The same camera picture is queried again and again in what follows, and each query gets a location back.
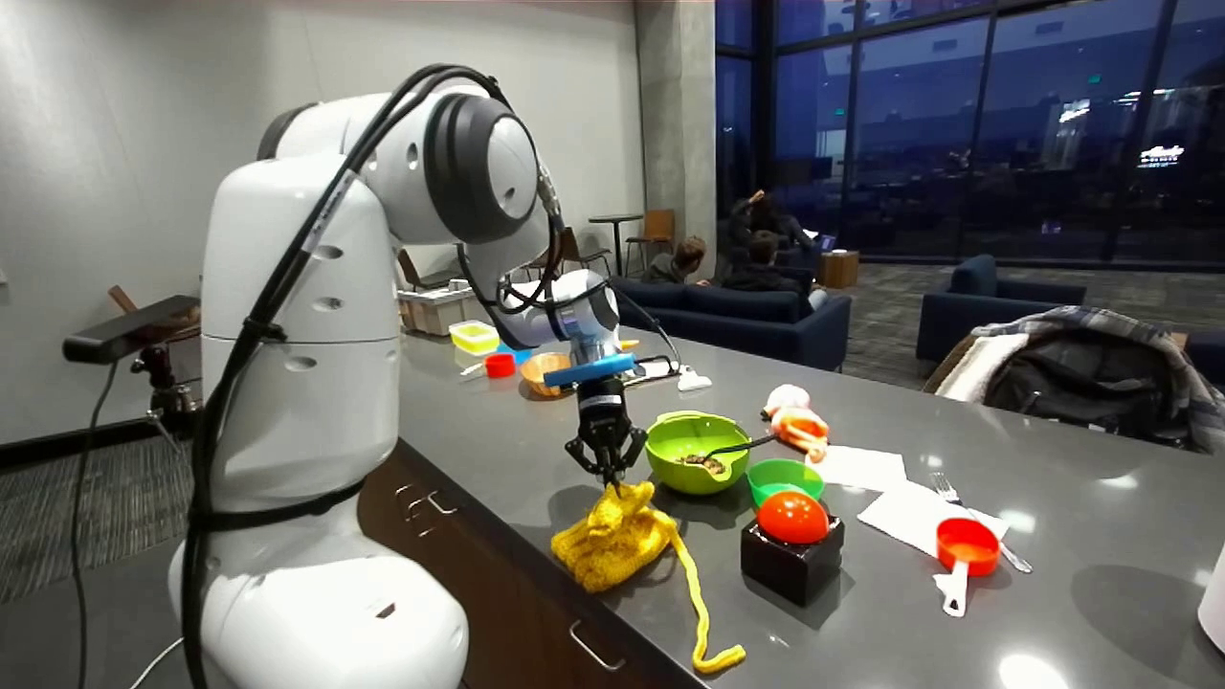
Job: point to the dark blue sofa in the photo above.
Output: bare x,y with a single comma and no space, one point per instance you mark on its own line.
739,324

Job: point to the red measuring cup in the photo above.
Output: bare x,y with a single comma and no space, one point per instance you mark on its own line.
966,546

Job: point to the wooden chair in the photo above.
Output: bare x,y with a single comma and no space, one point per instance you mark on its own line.
655,236

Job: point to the yellow knitted cloth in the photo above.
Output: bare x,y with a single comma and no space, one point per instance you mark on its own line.
615,541

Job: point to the tall bar table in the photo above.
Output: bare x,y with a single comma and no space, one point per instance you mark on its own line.
616,223

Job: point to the small green cup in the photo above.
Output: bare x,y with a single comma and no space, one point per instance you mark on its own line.
781,478

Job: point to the grey jacket on chair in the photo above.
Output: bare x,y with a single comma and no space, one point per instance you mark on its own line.
1097,375

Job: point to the dark blue armchair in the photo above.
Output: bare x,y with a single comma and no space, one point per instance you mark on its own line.
983,309

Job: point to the folded white paper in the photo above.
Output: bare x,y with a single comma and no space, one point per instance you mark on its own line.
692,381

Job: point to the large dark window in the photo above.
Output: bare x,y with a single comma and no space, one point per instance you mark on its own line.
971,126

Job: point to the lime green bowl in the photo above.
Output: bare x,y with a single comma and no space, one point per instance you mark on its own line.
676,445

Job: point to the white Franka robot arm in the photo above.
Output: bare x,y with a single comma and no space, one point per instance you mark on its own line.
308,383

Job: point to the black spoon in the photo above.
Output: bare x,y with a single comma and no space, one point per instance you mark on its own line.
739,450

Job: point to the seated person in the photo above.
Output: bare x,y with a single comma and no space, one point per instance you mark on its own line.
766,236

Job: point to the clear plastic container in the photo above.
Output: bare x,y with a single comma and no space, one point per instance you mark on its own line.
434,309

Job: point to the white orange plush toy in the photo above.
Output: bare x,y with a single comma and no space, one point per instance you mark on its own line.
798,421

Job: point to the black stereo camera on stand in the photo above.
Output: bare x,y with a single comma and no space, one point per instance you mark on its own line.
135,329

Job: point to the small yellow bowl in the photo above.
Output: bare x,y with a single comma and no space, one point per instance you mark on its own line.
476,339

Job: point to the black cube box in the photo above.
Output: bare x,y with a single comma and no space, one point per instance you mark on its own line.
791,573

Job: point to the white napkin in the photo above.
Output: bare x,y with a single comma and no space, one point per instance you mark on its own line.
866,469
914,513

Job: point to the wicker basket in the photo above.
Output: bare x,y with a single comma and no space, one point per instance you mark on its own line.
540,371

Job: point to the small red cup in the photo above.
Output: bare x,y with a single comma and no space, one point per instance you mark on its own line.
498,365

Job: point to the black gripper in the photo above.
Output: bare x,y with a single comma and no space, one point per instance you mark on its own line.
601,409

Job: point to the red and white object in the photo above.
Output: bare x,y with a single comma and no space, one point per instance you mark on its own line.
795,517

